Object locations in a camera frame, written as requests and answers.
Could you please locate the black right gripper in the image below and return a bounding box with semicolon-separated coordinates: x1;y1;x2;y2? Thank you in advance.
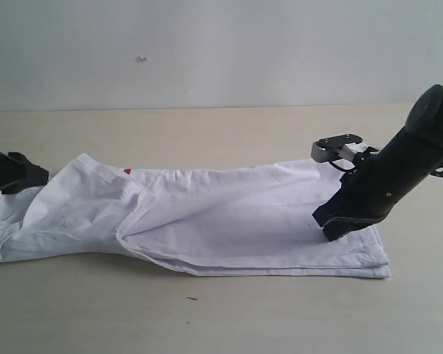
312;145;443;242

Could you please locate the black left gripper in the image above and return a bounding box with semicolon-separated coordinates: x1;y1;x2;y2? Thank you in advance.
0;152;49;195

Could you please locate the white t-shirt red lettering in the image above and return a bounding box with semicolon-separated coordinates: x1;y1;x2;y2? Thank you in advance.
0;154;390;279

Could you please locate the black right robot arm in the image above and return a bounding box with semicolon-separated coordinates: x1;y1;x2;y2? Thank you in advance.
311;84;443;241

